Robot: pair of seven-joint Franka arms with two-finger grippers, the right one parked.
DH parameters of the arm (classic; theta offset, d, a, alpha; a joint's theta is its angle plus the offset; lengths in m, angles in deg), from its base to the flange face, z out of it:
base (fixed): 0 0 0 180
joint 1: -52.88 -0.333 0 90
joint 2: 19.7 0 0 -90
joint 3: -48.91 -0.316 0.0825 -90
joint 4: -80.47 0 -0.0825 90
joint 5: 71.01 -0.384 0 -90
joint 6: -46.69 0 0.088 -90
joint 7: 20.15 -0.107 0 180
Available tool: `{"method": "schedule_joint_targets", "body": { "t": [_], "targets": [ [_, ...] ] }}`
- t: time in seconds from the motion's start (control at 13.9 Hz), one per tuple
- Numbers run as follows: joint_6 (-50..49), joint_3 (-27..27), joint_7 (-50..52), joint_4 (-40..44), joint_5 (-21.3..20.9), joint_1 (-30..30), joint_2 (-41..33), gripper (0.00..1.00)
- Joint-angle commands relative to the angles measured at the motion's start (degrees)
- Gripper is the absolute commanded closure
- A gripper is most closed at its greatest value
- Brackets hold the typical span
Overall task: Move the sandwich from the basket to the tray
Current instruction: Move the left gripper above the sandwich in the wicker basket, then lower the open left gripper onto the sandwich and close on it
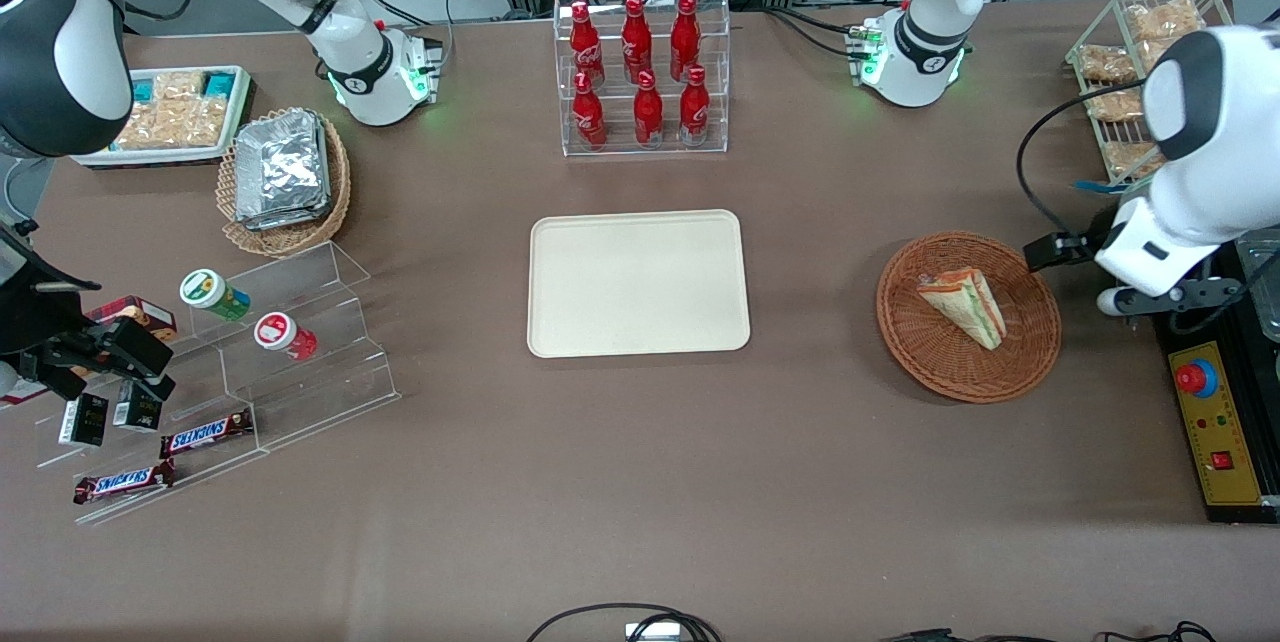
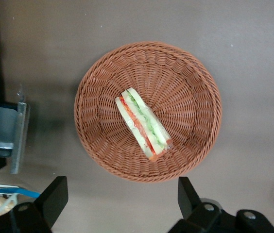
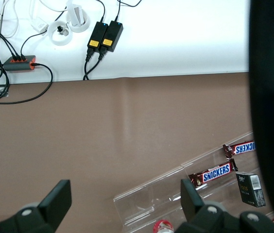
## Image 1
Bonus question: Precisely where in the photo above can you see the white rectangular snack tray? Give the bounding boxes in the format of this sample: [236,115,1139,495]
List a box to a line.
[72,65,253,169]

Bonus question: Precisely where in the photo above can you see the red cola bottle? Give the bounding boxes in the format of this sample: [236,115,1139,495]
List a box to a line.
[572,72,608,151]
[622,0,653,83]
[670,0,701,81]
[680,65,711,145]
[570,2,606,88]
[634,70,665,148]

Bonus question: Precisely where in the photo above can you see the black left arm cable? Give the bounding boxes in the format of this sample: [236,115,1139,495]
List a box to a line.
[1017,77,1161,238]

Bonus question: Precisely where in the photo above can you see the Snickers bar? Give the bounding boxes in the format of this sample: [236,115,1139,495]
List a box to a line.
[72,460,177,505]
[160,410,254,459]

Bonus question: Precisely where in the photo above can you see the dark red carton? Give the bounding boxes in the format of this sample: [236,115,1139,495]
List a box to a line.
[85,295,178,343]

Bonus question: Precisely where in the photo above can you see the oval tan wicker basket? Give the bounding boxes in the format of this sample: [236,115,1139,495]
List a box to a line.
[217,107,352,258]

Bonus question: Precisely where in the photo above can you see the wrapped triangle sandwich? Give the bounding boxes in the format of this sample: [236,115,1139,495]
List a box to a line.
[917,268,1007,351]

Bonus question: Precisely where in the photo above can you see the round brown wicker basket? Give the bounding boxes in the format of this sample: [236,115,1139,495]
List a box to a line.
[877,232,1063,405]

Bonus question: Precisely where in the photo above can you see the silver foil packages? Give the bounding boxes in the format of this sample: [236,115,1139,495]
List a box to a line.
[235,112,331,231]

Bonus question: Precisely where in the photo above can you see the white wire rack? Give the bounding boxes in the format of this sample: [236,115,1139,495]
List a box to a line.
[1065,0,1233,191]

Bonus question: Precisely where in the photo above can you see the red lidded cup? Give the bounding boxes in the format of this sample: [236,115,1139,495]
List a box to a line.
[253,312,318,361]

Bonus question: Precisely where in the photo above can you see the green lidded cup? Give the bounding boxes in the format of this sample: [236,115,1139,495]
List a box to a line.
[180,269,252,323]

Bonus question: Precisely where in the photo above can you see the beige plastic tray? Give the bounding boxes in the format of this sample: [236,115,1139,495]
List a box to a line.
[528,210,751,359]

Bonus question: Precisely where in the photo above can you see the black looped cable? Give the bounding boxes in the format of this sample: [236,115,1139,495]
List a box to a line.
[525,604,723,642]

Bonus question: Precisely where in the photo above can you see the clear acrylic stepped display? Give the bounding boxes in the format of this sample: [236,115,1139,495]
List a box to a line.
[35,242,401,525]

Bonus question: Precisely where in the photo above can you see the small black box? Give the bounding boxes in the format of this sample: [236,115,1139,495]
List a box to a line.
[112,382,163,433]
[58,392,109,448]

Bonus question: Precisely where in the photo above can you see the black yellow control box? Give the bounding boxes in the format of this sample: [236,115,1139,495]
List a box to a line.
[1150,252,1280,525]

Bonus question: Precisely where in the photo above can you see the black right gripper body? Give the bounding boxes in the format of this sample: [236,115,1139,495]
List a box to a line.
[40,317,173,385]

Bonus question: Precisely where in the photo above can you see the silver metal bin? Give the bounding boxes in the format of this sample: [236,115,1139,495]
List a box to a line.
[1235,232,1280,343]

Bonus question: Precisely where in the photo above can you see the clear acrylic bottle rack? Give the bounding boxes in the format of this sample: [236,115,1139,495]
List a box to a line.
[555,0,731,158]

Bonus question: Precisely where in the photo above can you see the bagged bread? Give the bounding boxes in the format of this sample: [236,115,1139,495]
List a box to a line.
[1078,44,1138,83]
[1085,90,1146,123]
[1105,142,1166,179]
[1125,0,1206,45]

